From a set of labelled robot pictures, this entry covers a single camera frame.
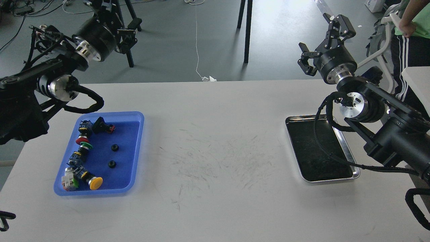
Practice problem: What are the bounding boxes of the yellow push button switch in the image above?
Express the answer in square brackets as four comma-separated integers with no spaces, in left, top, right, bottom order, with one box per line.
[80,171,103,190]

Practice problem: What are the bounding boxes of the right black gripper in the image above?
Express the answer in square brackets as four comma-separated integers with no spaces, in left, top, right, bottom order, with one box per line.
[297,13,357,84]

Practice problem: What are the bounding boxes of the white cable on floor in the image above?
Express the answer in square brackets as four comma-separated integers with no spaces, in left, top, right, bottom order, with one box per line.
[184,0,217,82]

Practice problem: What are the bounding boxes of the red push button switch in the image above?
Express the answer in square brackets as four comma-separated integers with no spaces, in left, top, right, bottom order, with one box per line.
[75,120,93,145]

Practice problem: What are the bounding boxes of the blue plastic tray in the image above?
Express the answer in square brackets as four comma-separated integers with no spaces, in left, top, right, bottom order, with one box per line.
[53,111,144,196]

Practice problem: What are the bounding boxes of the black floor cables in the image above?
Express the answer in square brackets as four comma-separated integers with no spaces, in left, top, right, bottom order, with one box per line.
[0,0,68,52]

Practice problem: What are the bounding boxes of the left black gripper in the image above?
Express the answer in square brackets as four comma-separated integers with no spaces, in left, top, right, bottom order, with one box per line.
[72,0,142,62]

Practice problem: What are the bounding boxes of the green push button switch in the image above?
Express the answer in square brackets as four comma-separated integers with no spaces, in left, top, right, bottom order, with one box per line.
[73,142,93,158]

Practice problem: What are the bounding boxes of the black red connector part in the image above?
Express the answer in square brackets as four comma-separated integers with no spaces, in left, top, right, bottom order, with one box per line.
[92,117,116,134]

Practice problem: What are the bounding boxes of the white box on floor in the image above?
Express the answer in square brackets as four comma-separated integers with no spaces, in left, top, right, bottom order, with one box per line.
[363,0,386,13]

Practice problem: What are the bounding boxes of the black stand leg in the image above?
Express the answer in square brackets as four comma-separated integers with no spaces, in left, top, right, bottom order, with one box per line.
[237,0,253,64]
[112,0,142,68]

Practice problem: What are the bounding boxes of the metal tray with black mat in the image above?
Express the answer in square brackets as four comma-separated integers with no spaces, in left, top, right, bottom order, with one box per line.
[285,114,360,183]

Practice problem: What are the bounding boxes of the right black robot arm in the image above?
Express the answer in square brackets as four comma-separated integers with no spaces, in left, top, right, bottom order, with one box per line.
[298,13,430,183]

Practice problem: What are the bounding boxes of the black stand leg left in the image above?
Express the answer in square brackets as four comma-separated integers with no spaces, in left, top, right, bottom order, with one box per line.
[112,0,142,68]

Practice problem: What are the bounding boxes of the white side table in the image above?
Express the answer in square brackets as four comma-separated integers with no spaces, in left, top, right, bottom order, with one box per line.
[402,66,430,113]

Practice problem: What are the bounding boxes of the black stand leg right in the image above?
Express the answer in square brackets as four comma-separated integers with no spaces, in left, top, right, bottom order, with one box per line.
[237,0,253,64]

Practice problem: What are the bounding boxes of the white chair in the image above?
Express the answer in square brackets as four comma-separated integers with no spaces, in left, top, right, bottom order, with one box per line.
[357,3,407,94]

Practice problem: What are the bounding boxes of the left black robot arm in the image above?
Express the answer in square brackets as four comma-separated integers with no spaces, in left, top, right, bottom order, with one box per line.
[1,0,142,145]

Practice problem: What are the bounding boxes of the person in green shirt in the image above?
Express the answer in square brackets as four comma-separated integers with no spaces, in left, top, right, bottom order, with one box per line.
[390,0,430,120]

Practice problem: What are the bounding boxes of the small black gear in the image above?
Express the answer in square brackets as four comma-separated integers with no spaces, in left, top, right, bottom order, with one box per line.
[111,144,119,152]
[107,160,117,168]

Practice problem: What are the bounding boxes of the white green terminal block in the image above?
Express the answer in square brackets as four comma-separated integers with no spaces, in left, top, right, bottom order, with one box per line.
[61,167,79,192]

